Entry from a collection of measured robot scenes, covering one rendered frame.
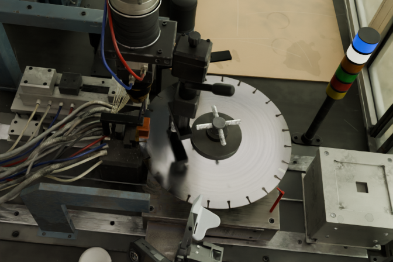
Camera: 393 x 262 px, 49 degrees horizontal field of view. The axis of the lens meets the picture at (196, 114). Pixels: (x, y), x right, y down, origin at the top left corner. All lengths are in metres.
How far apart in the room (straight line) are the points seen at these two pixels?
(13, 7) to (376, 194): 0.90
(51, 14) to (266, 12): 0.75
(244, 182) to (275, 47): 0.61
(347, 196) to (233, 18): 0.72
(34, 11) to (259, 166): 0.60
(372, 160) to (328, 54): 0.48
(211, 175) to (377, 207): 0.37
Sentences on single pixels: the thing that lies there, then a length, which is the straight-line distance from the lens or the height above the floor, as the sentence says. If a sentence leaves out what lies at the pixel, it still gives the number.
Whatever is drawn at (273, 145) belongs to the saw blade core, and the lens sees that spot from 0.95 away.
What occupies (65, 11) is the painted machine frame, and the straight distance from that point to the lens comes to 1.04.
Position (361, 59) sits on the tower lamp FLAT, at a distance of 0.95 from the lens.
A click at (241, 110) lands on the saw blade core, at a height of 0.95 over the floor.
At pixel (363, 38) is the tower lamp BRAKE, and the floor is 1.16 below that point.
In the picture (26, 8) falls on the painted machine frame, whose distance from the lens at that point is 1.06.
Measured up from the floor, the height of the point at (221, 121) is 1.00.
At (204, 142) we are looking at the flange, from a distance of 0.91.
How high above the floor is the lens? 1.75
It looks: 56 degrees down
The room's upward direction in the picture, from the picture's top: 9 degrees clockwise
